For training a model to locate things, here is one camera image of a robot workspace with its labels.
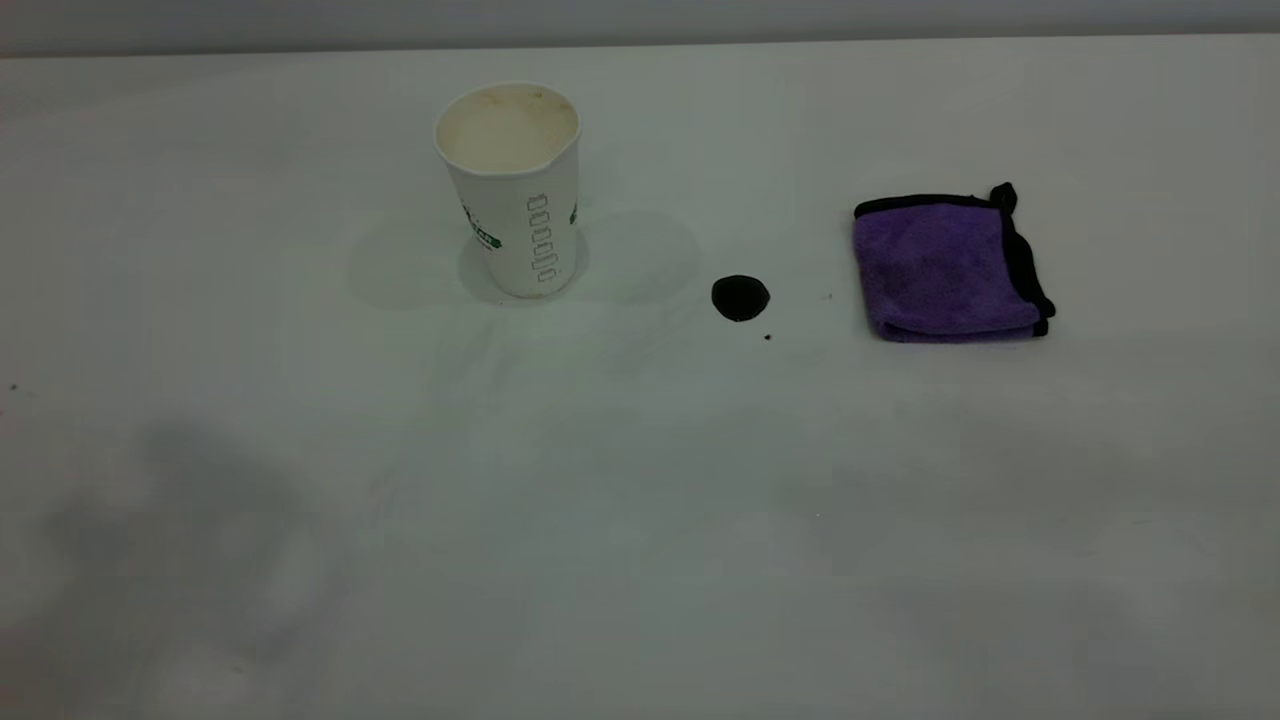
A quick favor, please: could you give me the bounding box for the white paper coffee cup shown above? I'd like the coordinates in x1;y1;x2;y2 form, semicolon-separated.
433;82;583;300

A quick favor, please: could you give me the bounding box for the purple cloth with black trim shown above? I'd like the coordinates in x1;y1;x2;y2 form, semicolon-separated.
851;182;1057;344

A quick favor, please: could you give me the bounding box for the dark coffee spill stain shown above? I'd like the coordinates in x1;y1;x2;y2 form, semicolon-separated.
711;275;771;323

